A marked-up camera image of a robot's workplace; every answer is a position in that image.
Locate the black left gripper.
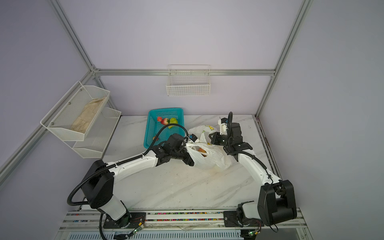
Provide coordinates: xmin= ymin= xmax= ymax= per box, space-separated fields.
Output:
xmin=171 ymin=145 xmax=204 ymax=166

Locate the white lemon print plastic bag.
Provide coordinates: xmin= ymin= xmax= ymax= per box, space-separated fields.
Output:
xmin=186 ymin=125 xmax=232 ymax=172

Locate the green fake pear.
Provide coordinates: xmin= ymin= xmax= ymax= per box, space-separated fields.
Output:
xmin=168 ymin=118 xmax=178 ymax=129

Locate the red fake strawberry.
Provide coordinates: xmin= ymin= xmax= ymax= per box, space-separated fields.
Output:
xmin=161 ymin=118 xmax=170 ymax=126

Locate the yellow fake banana bunch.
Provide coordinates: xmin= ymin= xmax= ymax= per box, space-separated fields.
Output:
xmin=197 ymin=147 xmax=208 ymax=157

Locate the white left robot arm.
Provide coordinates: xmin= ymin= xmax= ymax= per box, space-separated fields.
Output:
xmin=81 ymin=134 xmax=195 ymax=222

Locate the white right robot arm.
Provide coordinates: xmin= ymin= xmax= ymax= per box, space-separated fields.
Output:
xmin=209 ymin=118 xmax=297 ymax=226

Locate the teal plastic fruit basket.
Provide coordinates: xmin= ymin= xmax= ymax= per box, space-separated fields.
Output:
xmin=144 ymin=108 xmax=186 ymax=149

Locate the white mesh lower shelf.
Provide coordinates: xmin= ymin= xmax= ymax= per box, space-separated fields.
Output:
xmin=73 ymin=107 xmax=121 ymax=159

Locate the white mesh shelf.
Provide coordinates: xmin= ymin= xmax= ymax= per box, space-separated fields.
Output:
xmin=40 ymin=82 xmax=110 ymax=142
xmin=73 ymin=107 xmax=121 ymax=159

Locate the beige cloth in shelf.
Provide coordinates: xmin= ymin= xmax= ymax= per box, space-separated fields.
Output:
xmin=71 ymin=97 xmax=105 ymax=134

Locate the white mesh upper shelf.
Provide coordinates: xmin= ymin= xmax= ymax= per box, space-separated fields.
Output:
xmin=40 ymin=82 xmax=110 ymax=142

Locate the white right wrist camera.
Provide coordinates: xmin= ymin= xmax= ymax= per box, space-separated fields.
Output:
xmin=218 ymin=118 xmax=228 ymax=135

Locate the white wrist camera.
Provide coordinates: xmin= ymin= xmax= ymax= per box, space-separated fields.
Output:
xmin=189 ymin=134 xmax=199 ymax=143
xmin=218 ymin=118 xmax=228 ymax=135

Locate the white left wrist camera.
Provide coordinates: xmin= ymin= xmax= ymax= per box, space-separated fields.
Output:
xmin=189 ymin=134 xmax=199 ymax=143

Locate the black left corrugated cable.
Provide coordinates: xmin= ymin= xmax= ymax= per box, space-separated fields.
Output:
xmin=66 ymin=123 xmax=190 ymax=207

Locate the white wire wall basket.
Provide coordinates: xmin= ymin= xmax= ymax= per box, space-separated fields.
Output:
xmin=166 ymin=65 xmax=211 ymax=97

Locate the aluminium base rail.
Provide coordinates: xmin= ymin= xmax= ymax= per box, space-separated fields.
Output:
xmin=55 ymin=210 xmax=313 ymax=240

